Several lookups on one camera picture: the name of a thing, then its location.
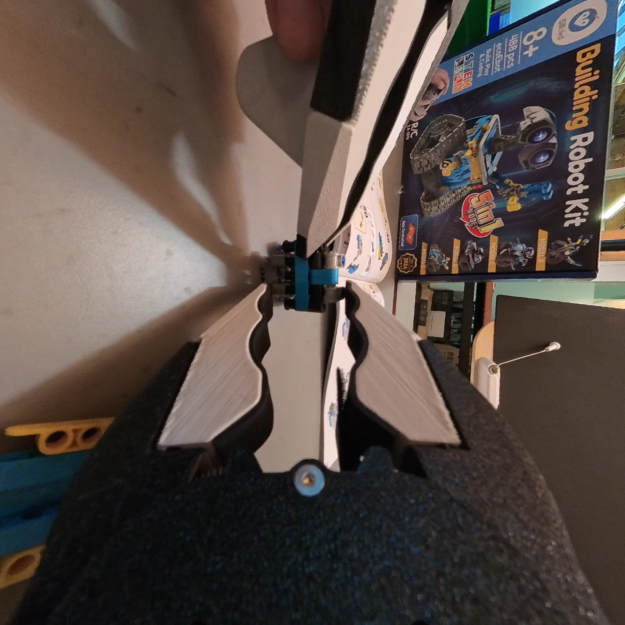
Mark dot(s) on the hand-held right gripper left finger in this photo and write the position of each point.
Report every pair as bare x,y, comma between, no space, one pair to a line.
215,390

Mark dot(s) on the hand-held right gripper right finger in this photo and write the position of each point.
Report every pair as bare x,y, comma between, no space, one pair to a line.
405,390

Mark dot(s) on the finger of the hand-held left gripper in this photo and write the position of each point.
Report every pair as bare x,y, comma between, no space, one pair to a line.
420,88
327,171

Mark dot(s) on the blue beam block black pins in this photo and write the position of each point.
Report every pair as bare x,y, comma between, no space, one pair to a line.
305,283

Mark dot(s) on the blue and yellow toy chassis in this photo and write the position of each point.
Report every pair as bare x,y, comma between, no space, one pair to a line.
29,478

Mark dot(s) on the grey desk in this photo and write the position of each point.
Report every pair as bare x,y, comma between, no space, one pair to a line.
122,219

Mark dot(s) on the person's left hand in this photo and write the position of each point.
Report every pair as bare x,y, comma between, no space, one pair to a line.
293,24

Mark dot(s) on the white bar on board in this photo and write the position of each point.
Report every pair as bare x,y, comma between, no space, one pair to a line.
488,385

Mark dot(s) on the instruction booklet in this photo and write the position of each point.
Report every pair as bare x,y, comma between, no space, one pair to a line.
376,254

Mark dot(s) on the dark blue toy kit box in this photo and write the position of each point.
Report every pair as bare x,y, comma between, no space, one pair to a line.
512,146

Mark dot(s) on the thin rod white tip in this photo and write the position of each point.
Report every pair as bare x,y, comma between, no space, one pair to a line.
554,347

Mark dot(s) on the black board wooden edge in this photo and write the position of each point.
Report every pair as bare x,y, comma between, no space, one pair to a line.
561,439

